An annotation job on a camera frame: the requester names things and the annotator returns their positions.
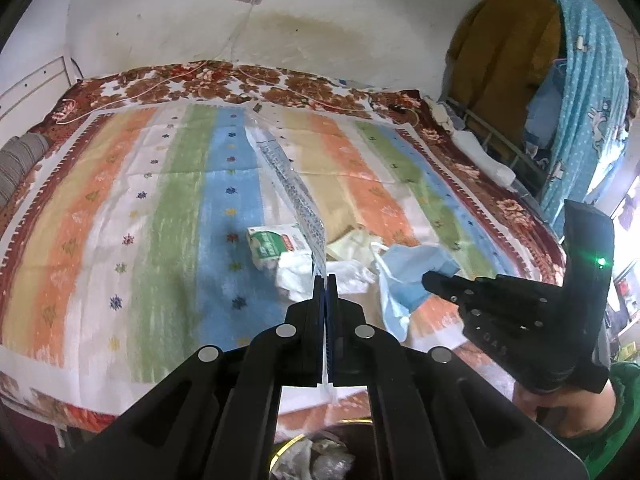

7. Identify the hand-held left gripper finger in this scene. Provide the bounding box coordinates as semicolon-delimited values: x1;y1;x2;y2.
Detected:
325;275;591;480
60;275;326;480

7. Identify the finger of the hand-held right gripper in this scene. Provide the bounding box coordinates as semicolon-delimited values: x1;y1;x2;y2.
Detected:
451;300;567;335
421;269;567;308

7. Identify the light blue plastic bag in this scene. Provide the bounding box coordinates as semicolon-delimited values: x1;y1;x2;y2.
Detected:
377;243;461;344

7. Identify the white plastic bag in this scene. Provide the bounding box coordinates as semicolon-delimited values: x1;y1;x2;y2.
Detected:
275;250;379;307
277;437;357;480

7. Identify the cream plastic bag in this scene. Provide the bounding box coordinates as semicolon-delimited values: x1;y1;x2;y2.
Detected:
326;230;389;267

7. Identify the small white paper carton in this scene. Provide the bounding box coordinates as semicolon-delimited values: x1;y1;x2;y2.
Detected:
247;224;312;272

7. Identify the dark bin with gold rim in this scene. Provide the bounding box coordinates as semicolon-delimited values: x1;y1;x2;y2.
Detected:
267;422;386;480

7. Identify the clear plastic wrapper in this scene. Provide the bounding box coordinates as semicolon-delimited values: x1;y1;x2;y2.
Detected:
247;112;335;403

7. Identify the person's right forearm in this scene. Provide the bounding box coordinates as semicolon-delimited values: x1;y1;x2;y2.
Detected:
565;362;640;480

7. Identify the person's right hand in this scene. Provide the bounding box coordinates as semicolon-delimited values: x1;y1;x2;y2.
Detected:
512;381;617;441

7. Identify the white pillow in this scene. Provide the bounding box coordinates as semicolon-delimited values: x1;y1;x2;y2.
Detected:
451;130;517;187

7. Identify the blue printed hanging cloth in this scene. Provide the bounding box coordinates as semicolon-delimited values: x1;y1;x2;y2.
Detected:
524;0;632;232

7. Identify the striped colourful bed sheet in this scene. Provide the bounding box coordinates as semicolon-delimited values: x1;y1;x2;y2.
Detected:
0;101;541;418

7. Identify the mustard hanging garment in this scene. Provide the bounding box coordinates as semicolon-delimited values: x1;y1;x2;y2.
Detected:
444;0;564;127

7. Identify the brown floral blanket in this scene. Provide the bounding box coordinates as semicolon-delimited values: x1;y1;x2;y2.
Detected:
0;60;569;441

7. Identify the grey rolled pillow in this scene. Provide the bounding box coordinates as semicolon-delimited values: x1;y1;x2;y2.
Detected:
0;134;51;209

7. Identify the white headboard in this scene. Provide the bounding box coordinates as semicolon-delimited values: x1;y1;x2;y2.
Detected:
0;55;69;122

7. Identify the metal bed rail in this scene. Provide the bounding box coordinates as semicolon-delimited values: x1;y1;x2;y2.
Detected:
440;96;557;197

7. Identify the white power strip cable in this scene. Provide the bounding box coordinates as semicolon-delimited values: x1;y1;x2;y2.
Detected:
219;2;252;67

